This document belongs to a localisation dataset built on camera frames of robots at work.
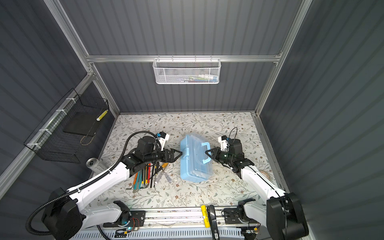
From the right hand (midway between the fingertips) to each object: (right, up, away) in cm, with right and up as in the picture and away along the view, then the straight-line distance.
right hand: (207, 154), depth 82 cm
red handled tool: (-35, -13, +7) cm, 38 cm away
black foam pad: (-62, +17, -8) cm, 65 cm away
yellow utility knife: (-36, -13, +5) cm, 39 cm away
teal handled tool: (-39, -18, +2) cm, 44 cm away
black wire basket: (-71, +11, -9) cm, 72 cm away
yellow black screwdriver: (-26, -9, +9) cm, 29 cm away
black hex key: (-33, -14, +6) cm, 36 cm away
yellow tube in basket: (-59, +21, -1) cm, 62 cm away
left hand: (-17, +2, -3) cm, 17 cm away
